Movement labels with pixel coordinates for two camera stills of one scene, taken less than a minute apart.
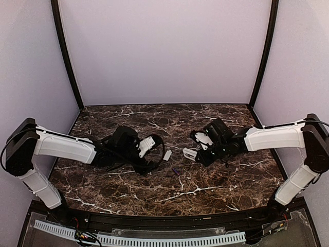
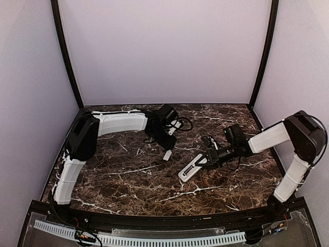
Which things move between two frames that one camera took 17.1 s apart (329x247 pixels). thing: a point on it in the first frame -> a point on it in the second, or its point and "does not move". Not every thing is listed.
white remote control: x=189 y=154 -> x=182 y=175
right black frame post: x=273 y=29 does not move
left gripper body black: x=143 y=167 -> x=166 y=143
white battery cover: x=167 y=155 does not move
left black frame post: x=64 y=52 does not move
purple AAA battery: x=175 y=171 -> x=188 y=170
